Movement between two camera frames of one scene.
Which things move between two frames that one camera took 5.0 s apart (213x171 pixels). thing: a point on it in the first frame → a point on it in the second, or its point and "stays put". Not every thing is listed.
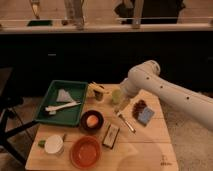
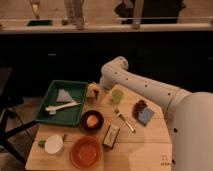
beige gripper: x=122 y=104 → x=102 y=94
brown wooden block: x=111 y=135 stays put
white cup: x=54 y=144 stays put
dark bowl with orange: x=91 y=121 stays put
